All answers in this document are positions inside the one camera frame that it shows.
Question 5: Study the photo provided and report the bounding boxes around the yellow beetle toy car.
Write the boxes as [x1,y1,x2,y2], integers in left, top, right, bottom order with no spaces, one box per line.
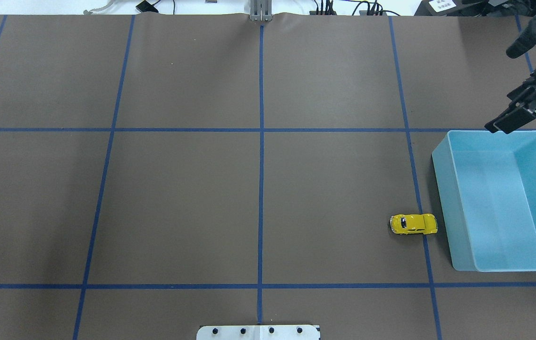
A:
[389,213,438,235]

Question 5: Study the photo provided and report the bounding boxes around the light blue plastic bin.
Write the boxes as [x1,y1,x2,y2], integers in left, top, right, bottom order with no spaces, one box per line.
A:
[432,130,536,272]

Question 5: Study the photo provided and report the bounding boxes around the small black device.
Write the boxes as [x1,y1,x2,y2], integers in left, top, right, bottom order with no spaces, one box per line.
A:
[136,0,161,13]

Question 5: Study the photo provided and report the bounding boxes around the aluminium frame post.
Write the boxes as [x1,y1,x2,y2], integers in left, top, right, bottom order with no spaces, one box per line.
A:
[248,0,273,22]

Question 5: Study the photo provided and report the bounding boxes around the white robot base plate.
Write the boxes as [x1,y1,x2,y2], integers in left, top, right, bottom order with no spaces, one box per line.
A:
[196,324,321,340]

